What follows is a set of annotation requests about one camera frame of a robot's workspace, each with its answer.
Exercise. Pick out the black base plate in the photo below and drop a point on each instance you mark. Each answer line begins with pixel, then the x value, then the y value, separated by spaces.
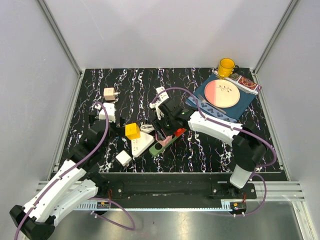
pixel 170 190

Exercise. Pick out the yellow mug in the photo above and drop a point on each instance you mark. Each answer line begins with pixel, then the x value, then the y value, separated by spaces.
pixel 227 67

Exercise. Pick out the beige cube socket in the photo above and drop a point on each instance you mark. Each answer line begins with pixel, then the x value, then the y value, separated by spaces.
pixel 109 94

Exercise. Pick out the blue placemat cloth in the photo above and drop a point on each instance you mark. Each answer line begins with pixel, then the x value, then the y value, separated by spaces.
pixel 232 113

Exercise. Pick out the yellow cube socket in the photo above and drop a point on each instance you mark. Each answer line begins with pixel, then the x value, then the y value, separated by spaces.
pixel 132 131

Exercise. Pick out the pink cream plate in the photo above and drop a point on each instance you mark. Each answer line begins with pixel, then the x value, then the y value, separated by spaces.
pixel 222 93

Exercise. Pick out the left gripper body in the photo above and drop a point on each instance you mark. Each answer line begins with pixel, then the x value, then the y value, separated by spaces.
pixel 116 130

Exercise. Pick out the pink cube socket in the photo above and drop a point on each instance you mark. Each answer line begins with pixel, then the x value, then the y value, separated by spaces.
pixel 164 142

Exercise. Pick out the white triangular power strip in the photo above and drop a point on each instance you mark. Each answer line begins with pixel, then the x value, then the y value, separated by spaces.
pixel 139 145

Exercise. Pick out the red cube socket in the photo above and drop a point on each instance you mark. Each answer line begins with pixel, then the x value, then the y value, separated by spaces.
pixel 179 132

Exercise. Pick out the white rectangular power strip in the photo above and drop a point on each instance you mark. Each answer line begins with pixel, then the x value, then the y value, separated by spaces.
pixel 162 94

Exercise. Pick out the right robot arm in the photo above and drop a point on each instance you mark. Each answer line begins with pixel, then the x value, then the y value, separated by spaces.
pixel 247 149

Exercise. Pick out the silver fork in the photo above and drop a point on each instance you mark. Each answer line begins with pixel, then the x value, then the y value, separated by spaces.
pixel 205 104

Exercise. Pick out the white cube charger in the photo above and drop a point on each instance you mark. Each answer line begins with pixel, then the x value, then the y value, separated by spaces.
pixel 123 158

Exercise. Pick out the green power strip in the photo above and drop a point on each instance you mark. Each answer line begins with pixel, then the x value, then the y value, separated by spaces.
pixel 157 148

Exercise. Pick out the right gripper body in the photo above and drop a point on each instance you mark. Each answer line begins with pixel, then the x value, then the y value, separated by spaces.
pixel 166 124

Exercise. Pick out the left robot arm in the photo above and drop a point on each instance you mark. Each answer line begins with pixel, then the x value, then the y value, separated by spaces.
pixel 72 185

